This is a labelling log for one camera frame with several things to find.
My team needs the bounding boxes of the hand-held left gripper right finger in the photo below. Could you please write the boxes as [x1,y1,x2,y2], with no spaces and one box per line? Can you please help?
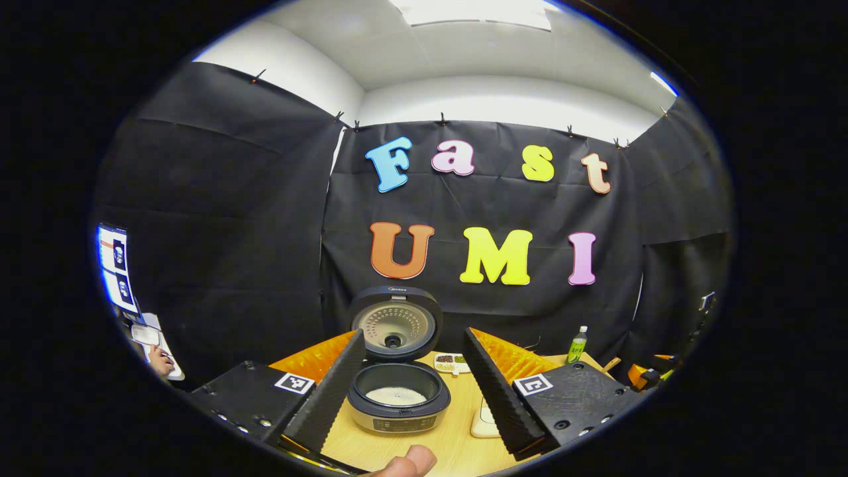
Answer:
[462,327,642,462]

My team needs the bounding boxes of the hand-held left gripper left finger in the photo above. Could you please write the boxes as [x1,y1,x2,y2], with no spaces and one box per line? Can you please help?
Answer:
[191,328,367,456]

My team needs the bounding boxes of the clear box of rice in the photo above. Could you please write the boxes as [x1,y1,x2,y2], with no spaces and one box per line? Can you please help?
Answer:
[470,396,502,439]

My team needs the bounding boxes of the dark grey rice cooker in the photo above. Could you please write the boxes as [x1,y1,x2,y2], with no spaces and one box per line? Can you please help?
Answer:
[346,285,451,435]

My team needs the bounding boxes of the white divided bean dish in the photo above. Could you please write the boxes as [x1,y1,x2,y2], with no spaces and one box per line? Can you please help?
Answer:
[434,353,471,376]

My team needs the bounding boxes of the green drink bottle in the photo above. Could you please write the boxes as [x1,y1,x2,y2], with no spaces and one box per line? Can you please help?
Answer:
[567,325,589,364]

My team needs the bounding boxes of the black backdrop cloth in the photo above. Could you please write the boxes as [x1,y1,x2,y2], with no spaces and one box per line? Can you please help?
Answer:
[93,61,735,385]

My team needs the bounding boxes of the computer monitor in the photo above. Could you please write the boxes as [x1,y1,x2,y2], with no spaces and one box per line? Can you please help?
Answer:
[96,224,140,315]

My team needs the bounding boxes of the large ceiling light panel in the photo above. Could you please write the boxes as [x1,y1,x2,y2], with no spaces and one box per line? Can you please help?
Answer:
[388,0,554,32]

